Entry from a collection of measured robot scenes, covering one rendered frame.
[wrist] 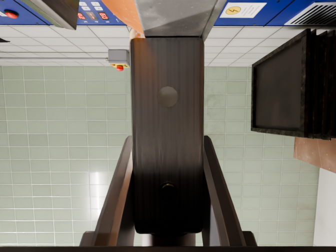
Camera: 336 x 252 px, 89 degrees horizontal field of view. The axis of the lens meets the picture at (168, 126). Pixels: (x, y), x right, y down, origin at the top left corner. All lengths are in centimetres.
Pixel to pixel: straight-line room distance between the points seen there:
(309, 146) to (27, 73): 179
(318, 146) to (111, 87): 123
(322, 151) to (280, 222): 102
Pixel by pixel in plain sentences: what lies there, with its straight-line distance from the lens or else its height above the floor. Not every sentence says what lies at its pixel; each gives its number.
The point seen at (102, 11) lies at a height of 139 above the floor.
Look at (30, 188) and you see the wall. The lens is 178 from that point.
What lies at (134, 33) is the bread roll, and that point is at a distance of 18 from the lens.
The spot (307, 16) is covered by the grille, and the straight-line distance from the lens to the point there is 75.
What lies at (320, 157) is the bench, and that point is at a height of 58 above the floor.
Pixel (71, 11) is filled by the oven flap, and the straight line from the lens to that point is 45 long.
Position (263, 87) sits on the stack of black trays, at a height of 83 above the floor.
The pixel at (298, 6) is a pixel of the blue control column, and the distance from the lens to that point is 69.
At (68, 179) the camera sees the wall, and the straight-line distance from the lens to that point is 160.
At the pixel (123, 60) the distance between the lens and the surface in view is 101.
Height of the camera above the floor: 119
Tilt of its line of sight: level
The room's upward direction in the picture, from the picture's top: 90 degrees counter-clockwise
